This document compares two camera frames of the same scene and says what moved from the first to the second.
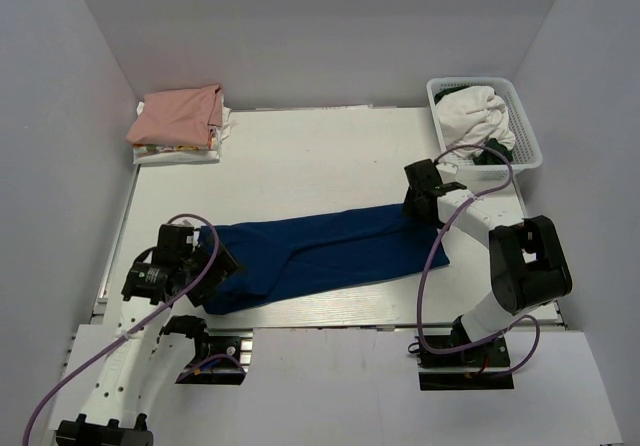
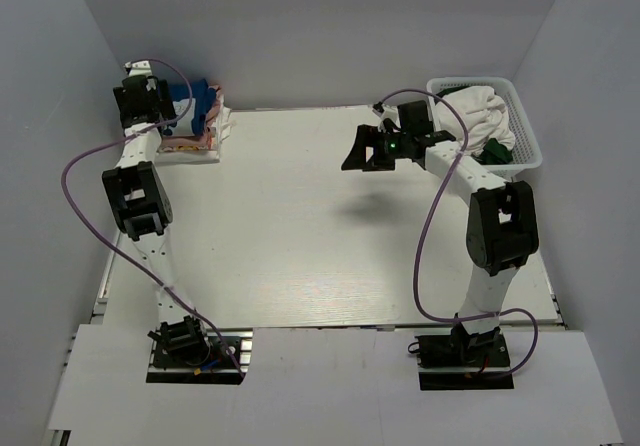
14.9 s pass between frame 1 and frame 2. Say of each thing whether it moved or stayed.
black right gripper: moved
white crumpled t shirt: stayed
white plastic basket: stayed
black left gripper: moved
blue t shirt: moved
